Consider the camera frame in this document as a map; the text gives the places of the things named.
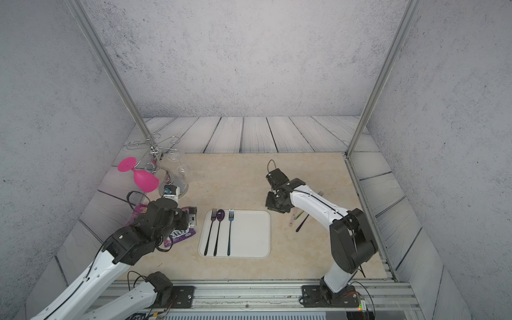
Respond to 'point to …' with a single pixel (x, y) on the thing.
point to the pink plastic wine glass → (144, 180)
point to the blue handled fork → (230, 217)
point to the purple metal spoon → (220, 216)
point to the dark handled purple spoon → (302, 222)
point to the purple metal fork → (212, 218)
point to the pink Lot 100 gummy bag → (140, 210)
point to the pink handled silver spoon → (294, 210)
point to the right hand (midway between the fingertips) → (271, 206)
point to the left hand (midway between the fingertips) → (188, 209)
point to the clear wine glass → (184, 172)
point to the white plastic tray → (250, 235)
